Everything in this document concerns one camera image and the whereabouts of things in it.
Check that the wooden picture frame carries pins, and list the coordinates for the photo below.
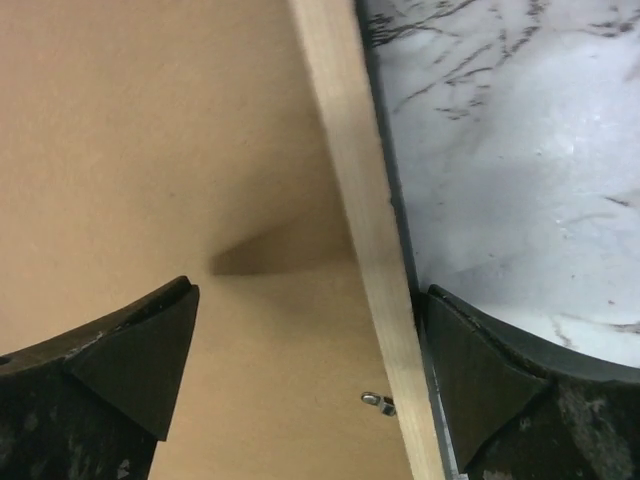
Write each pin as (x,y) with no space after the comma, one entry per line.
(330,39)

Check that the brown backing board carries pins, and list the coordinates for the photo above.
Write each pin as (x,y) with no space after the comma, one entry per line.
(143,140)

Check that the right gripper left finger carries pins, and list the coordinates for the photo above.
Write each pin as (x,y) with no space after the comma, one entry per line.
(94,402)

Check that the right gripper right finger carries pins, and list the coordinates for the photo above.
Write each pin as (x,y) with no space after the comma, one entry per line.
(521,407)

